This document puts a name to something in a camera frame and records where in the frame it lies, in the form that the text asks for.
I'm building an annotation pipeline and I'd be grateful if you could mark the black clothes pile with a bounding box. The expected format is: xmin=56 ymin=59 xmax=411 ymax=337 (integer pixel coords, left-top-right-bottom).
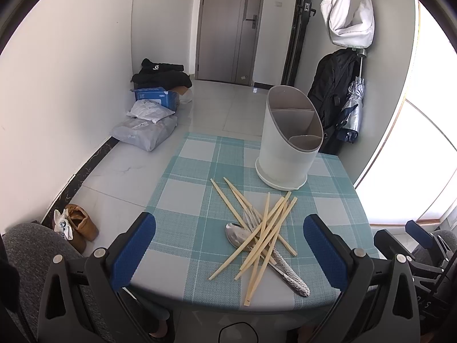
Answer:
xmin=131 ymin=58 xmax=192 ymax=91

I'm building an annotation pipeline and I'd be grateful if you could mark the brown shoe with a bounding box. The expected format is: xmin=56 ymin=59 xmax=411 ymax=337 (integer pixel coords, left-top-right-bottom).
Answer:
xmin=53 ymin=204 xmax=99 ymax=254

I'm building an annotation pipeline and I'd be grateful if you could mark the white utensil holder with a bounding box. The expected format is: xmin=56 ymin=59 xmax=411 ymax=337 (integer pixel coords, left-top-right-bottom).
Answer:
xmin=255 ymin=85 xmax=324 ymax=191

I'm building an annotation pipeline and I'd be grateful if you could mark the black backpack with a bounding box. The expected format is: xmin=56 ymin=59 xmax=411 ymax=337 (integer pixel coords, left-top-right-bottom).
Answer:
xmin=308 ymin=48 xmax=360 ymax=155

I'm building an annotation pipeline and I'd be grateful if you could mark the grey chair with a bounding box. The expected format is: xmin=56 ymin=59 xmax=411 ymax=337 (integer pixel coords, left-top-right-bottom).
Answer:
xmin=1 ymin=223 xmax=115 ymax=342

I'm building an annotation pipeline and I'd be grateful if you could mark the grey door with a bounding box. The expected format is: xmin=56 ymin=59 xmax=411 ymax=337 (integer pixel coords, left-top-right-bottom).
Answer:
xmin=195 ymin=0 xmax=263 ymax=86

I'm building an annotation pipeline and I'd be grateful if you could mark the white plastic parcel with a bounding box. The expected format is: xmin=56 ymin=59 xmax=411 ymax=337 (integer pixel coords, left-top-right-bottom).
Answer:
xmin=127 ymin=99 xmax=175 ymax=124

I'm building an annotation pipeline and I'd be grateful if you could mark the bamboo chopstick long low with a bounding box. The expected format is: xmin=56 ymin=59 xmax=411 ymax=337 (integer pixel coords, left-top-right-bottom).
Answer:
xmin=209 ymin=201 xmax=290 ymax=280

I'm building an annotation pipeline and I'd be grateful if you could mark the grey plastic parcel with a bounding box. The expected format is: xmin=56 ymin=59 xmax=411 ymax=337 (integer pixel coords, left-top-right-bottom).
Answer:
xmin=111 ymin=115 xmax=177 ymax=152

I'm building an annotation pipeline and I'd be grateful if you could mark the metal fork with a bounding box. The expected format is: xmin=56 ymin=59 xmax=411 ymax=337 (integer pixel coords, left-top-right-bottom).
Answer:
xmin=243 ymin=208 xmax=261 ymax=231

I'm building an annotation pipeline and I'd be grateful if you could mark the metal spoon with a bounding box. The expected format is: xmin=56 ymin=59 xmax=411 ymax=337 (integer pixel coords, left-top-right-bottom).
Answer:
xmin=225 ymin=222 xmax=311 ymax=298

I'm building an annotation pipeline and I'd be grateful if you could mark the blue cardboard box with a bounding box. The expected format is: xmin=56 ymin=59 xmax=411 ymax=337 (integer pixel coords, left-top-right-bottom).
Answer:
xmin=133 ymin=87 xmax=179 ymax=111

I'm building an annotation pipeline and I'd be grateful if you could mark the silver folded umbrella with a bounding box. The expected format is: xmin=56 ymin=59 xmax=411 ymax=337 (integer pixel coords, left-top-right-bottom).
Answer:
xmin=336 ymin=49 xmax=367 ymax=143

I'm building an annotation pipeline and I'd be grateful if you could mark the bamboo chopstick vertical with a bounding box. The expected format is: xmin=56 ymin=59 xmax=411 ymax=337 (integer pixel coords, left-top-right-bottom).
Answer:
xmin=244 ymin=193 xmax=270 ymax=307

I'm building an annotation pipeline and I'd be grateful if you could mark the bamboo chopstick right crossing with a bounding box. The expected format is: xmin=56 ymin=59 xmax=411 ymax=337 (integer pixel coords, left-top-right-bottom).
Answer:
xmin=235 ymin=197 xmax=297 ymax=280

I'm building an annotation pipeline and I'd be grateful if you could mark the teal checked tablecloth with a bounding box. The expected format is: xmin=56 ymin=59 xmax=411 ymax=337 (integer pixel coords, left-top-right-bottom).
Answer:
xmin=133 ymin=133 xmax=378 ymax=313

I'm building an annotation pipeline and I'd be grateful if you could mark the white bag hanging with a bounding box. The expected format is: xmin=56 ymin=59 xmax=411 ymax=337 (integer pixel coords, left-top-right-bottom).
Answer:
xmin=320 ymin=0 xmax=375 ymax=50

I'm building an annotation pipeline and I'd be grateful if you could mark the bamboo chopstick far left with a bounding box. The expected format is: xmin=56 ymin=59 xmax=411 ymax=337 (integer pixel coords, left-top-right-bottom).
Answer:
xmin=210 ymin=178 xmax=277 ymax=266

